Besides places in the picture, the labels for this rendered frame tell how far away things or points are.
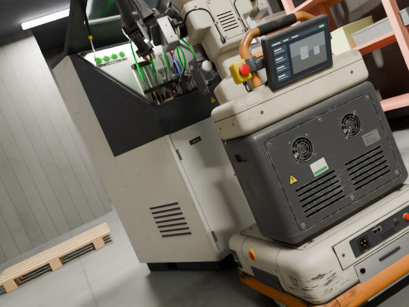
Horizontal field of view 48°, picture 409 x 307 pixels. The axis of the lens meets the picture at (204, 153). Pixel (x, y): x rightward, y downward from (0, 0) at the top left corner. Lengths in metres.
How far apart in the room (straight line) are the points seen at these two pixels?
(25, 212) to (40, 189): 0.40
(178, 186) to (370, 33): 2.31
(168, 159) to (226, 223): 0.47
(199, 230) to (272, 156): 1.07
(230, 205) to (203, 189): 0.20
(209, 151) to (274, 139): 1.05
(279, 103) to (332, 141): 0.23
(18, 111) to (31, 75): 0.60
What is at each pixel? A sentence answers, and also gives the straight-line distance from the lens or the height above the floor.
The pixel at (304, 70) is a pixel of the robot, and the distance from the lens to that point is 1.56.
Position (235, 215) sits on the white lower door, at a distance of 2.55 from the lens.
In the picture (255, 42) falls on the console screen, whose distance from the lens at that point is 3.42.
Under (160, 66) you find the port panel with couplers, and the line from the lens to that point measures 3.15.
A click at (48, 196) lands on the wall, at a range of 7.45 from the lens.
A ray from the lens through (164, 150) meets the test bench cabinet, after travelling 2.40.
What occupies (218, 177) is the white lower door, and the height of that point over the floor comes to 0.46.
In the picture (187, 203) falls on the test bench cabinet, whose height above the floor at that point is 0.41.
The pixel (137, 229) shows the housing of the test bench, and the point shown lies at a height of 0.31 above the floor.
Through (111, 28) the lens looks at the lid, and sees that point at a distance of 2.97.
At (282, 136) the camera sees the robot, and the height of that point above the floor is 0.64.
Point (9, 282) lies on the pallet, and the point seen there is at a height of 0.08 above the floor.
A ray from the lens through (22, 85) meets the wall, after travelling 7.61.
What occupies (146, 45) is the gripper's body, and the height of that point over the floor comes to 1.27.
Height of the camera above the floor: 0.80
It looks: 4 degrees down
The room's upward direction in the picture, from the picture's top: 23 degrees counter-clockwise
